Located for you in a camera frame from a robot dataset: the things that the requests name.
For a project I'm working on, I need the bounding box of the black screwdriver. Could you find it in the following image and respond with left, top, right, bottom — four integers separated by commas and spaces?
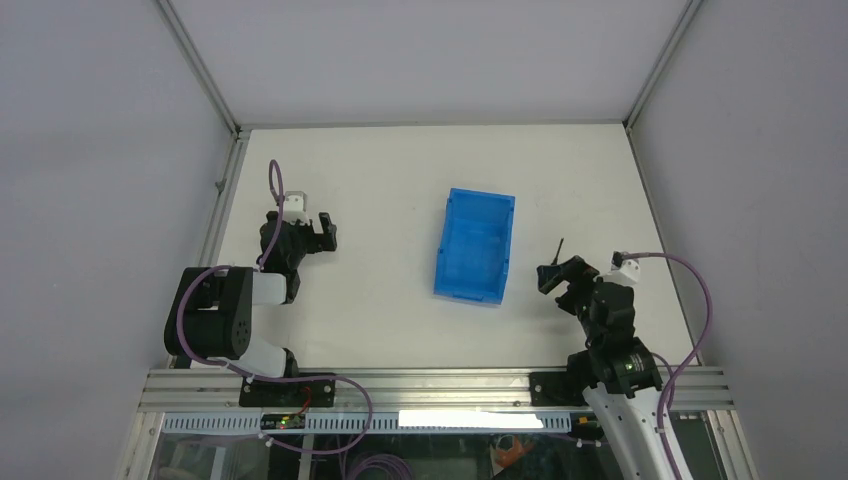
550, 237, 564, 266

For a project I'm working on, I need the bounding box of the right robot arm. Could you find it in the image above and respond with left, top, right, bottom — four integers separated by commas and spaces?
528, 253, 692, 479

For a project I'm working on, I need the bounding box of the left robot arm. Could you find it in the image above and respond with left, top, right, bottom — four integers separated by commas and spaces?
164, 211, 337, 406

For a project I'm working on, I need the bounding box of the blue plastic bin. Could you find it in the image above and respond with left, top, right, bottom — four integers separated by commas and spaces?
433, 188, 515, 305

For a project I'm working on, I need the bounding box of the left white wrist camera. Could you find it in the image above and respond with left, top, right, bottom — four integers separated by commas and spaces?
282, 191, 308, 218

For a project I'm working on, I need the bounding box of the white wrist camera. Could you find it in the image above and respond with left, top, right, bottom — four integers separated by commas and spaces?
282, 191, 308, 218
605, 251, 641, 287

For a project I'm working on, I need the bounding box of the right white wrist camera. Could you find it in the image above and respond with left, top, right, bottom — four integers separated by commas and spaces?
605, 251, 641, 287

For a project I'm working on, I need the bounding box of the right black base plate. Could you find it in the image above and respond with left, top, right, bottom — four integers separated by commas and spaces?
528, 370, 588, 407

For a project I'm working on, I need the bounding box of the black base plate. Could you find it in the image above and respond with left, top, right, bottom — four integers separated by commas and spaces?
238, 379, 336, 409
528, 370, 588, 407

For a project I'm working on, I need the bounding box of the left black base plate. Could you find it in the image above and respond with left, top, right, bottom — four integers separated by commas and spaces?
238, 379, 336, 409

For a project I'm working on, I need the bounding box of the white slotted cable duct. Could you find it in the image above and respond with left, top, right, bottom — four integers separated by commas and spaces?
162, 410, 572, 436

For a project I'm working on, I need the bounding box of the aluminium rail frame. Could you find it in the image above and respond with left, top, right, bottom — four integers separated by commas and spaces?
137, 367, 735, 415

